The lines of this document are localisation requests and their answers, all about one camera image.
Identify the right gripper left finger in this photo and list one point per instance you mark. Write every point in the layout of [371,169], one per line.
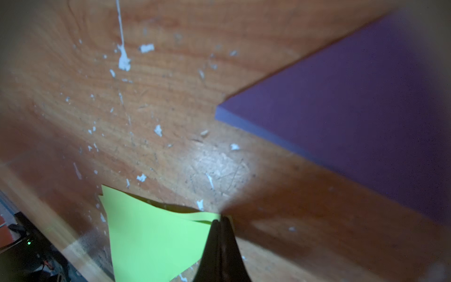
[210,267]

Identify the dark purple square paper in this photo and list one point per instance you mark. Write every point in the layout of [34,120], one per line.
[366,107]

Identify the lime green square paper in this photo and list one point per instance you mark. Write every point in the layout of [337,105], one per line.
[151,244]

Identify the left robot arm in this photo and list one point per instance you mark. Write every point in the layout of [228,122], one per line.
[32,257]

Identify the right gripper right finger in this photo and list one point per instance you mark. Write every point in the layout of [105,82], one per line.
[232,265]

